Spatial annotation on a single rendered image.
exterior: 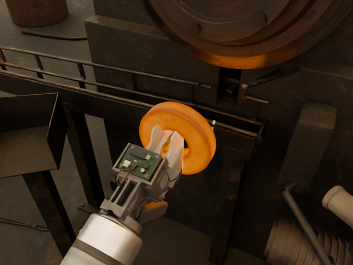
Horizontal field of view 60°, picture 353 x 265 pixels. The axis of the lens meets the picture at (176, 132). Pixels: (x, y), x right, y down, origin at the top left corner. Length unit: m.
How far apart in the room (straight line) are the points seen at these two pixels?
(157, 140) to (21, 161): 0.51
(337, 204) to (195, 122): 0.37
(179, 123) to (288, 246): 0.45
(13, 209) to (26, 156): 0.73
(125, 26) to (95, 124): 1.12
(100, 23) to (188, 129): 0.55
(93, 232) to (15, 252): 1.09
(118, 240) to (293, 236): 0.51
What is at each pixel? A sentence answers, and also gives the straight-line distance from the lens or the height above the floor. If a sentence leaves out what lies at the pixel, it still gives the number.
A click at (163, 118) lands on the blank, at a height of 0.88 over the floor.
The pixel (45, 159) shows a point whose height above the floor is 0.61.
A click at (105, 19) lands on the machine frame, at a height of 0.87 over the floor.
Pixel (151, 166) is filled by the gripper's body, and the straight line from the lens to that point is 0.47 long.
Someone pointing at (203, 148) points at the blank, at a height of 0.84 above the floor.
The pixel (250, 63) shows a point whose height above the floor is 0.90.
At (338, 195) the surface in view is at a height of 0.69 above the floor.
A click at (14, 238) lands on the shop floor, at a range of 1.58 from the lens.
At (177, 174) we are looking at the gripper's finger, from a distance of 0.53.
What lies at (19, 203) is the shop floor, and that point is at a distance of 1.70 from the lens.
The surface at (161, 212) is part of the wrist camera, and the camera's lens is 0.59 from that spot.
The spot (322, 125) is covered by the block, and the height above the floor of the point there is 0.80.
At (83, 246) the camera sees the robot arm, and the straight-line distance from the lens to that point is 0.46.
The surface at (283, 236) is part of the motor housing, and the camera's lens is 0.85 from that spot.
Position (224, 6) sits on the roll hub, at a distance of 0.59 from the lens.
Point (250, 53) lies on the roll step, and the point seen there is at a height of 0.93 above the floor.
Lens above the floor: 1.23
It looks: 41 degrees down
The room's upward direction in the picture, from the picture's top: straight up
